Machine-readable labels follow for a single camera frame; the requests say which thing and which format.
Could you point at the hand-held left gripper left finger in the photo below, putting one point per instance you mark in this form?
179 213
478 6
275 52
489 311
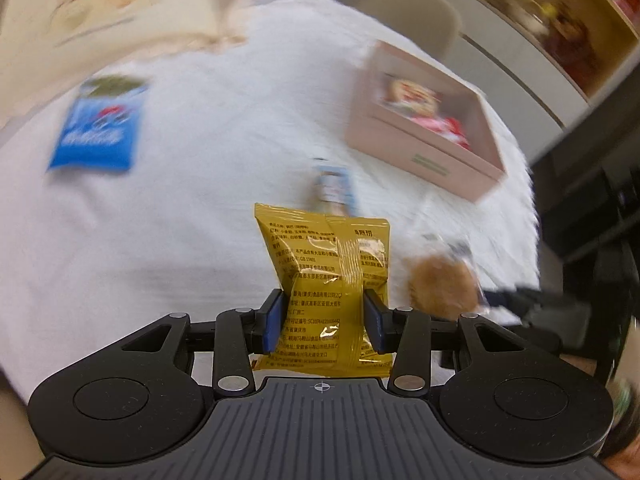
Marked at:
272 322

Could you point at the cream printed bag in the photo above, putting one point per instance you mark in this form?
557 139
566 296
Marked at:
125 10

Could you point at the silver blue snack packet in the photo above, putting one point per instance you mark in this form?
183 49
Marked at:
332 187

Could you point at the red striped snack packet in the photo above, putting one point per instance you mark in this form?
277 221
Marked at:
450 130

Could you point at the red snack packets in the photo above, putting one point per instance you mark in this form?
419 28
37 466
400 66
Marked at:
407 92

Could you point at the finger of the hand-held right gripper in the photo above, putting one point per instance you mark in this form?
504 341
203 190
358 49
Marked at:
530 300

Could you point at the yellow snack packet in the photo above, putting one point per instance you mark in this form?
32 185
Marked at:
310 260

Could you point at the white bunny ear bowl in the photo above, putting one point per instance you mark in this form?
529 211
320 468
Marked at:
530 7

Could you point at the person's right forearm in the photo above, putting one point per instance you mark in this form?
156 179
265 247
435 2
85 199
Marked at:
622 440

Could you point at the dark red decoration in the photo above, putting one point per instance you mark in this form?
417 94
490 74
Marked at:
570 40

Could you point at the pink cardboard box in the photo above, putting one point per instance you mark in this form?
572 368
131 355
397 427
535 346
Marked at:
400 145

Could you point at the white sideboard cabinet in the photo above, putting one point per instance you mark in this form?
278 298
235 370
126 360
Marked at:
500 45

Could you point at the beige chair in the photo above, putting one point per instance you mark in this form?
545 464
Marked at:
415 5

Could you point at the clear cookie packet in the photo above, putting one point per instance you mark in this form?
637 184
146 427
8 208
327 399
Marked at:
440 285

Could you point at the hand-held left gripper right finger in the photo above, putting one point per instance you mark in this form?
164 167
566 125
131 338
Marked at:
375 325

